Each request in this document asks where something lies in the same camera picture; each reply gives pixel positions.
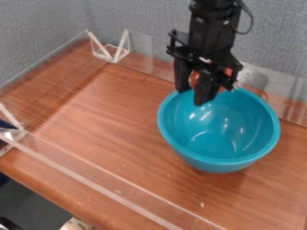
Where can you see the clear acrylic barrier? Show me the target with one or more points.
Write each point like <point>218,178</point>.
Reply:
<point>285,91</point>
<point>146,203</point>

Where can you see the clear acrylic corner bracket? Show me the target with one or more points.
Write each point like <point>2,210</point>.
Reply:
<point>107,51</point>

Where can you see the clear acrylic back barrier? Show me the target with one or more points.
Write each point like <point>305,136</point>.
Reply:
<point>285,91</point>

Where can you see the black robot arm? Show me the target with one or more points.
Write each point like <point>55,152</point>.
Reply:
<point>214,6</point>

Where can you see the clear acrylic left bracket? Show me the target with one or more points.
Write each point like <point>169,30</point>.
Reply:
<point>8,124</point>

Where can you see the blue plastic bowl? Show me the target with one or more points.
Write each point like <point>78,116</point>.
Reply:
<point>222,136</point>

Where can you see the red toy mushroom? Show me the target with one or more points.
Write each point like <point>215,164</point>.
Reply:
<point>193,79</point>

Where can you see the clear acrylic front barrier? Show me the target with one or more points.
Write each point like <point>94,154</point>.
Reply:
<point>146,203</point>

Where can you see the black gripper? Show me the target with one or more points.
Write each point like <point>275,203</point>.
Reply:
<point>203,50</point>

